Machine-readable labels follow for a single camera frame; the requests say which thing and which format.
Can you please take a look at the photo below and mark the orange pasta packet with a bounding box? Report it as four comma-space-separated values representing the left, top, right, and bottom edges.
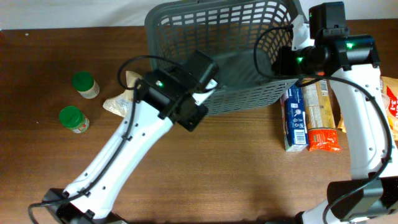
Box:
302, 80, 341, 152

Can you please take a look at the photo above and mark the green lid jar white label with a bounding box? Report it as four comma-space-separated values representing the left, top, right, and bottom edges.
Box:
72, 72, 100, 99

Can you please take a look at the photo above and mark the beige coffee mix bag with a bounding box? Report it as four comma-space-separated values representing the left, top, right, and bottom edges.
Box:
337, 75, 398, 141

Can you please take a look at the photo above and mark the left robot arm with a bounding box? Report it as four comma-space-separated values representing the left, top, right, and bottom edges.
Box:
28, 50, 219, 223

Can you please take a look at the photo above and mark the blue tissue pack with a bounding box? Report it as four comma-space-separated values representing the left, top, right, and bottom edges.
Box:
280, 85, 309, 152

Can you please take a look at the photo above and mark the green lid jar red label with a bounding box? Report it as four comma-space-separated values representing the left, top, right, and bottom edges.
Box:
58, 106, 90, 134

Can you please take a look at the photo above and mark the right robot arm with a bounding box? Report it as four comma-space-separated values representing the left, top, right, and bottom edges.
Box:
272, 2, 397, 223

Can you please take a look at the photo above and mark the grey plastic basket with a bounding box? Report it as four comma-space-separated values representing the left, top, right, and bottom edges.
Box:
144, 0, 303, 115

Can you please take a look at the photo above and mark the beige paper bag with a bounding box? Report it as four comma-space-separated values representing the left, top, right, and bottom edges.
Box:
103, 71, 142, 118

